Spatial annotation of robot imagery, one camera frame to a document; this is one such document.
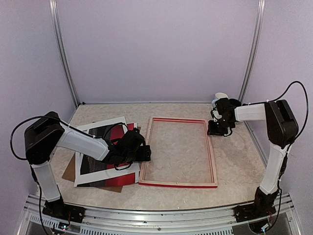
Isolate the aluminium corner post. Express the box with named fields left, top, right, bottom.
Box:
left=238, top=0, right=266, bottom=103
left=49, top=0, right=80, bottom=108

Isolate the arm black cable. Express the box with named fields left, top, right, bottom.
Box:
left=9, top=116, right=62, bottom=161
left=273, top=80, right=309, bottom=147

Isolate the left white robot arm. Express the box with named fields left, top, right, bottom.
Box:
left=24, top=111, right=152, bottom=218

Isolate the left aluminium corner post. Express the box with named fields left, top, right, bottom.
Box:
left=49, top=0, right=80, bottom=108

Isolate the red black photo print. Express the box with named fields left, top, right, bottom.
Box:
left=74, top=123, right=139, bottom=192

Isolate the white mat board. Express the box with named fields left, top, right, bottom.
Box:
left=73, top=117, right=141, bottom=188

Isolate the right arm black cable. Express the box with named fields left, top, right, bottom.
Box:
left=273, top=80, right=309, bottom=147

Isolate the right aluminium corner post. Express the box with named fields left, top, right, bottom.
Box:
left=238, top=0, right=266, bottom=103

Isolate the dark green mug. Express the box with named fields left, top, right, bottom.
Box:
left=229, top=98, right=242, bottom=107

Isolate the aluminium front rail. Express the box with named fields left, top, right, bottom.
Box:
left=17, top=193, right=301, bottom=235

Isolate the wooden red picture frame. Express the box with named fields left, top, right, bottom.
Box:
left=138, top=116, right=218, bottom=188

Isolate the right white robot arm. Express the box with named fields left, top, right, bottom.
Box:
left=207, top=98, right=299, bottom=195

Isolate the brown backing board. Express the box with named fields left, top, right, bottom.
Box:
left=61, top=121, right=142, bottom=193

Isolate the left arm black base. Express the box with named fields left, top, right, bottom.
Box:
left=43, top=197, right=86, bottom=223

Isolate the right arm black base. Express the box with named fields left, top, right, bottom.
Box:
left=234, top=187, right=279, bottom=223

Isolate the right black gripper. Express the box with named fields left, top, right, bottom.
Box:
left=207, top=117, right=234, bottom=136

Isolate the light blue mug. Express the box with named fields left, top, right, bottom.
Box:
left=211, top=92, right=228, bottom=108

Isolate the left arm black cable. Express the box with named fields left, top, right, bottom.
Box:
left=9, top=116, right=62, bottom=161

